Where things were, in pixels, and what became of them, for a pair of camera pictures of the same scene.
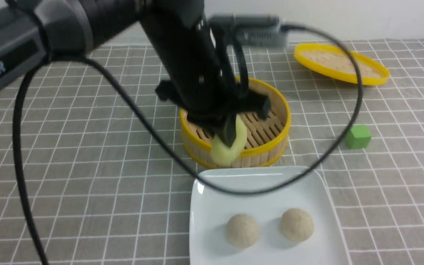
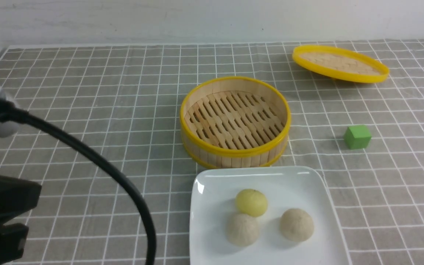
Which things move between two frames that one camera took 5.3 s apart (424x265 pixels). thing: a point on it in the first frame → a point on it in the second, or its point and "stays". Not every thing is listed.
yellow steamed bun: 223,154 → 251,202
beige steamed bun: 242,230 stays
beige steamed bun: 296,225 stays
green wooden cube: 358,137 stays
